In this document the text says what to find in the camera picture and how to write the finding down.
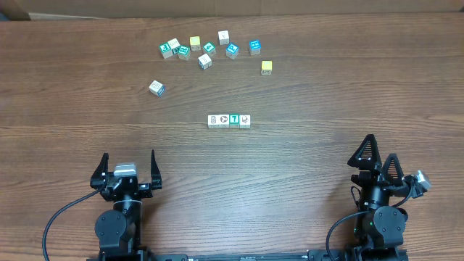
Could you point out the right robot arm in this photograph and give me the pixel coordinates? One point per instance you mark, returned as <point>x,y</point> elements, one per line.
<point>379,230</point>

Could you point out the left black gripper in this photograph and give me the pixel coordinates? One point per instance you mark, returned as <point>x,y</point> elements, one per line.
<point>146,188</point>

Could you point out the white block red picture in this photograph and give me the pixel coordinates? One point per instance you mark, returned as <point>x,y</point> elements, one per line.
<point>245,121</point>

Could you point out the white block owl picture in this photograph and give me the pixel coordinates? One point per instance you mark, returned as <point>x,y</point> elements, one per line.
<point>212,121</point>

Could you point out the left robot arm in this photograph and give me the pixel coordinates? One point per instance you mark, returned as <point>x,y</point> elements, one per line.
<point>119,229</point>

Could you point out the blue letter P block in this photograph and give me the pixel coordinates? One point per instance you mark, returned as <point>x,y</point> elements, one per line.
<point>232,51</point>

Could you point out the green wheelchair symbol block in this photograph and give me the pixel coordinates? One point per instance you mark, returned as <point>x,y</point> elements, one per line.
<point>165,50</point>

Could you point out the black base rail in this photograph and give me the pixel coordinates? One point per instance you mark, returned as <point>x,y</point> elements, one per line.
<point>311,255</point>

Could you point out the cardboard backboard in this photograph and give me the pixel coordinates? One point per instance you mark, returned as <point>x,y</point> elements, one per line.
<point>54,9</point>

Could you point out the green number seven block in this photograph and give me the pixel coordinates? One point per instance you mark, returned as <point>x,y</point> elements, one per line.
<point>234,121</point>

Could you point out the yellow block right side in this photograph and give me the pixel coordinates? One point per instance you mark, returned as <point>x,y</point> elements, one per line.
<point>267,67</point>

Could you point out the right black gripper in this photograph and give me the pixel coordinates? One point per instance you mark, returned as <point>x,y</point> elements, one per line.
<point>376,177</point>

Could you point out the white block top row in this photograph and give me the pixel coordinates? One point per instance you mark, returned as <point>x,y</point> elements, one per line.
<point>223,37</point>

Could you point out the blue picture block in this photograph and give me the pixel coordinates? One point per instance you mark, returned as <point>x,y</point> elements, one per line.
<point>254,47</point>

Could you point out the yellow top block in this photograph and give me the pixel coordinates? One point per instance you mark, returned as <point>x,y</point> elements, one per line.
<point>195,43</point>

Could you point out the green number four block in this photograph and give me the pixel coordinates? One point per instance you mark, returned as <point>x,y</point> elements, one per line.
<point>209,48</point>

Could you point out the white block dark round picture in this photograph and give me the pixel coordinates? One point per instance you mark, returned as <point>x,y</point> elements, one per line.
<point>223,121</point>

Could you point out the yellow block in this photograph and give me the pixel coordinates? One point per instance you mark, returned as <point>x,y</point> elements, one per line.
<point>267,67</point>
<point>195,43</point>

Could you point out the white block blue side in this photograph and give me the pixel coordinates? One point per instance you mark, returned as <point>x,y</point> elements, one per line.
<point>205,61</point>

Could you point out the plain white lettered block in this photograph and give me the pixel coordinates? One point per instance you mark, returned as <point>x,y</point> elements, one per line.
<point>174,44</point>

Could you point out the green letter block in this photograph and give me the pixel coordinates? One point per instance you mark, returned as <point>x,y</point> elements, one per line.
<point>184,52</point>

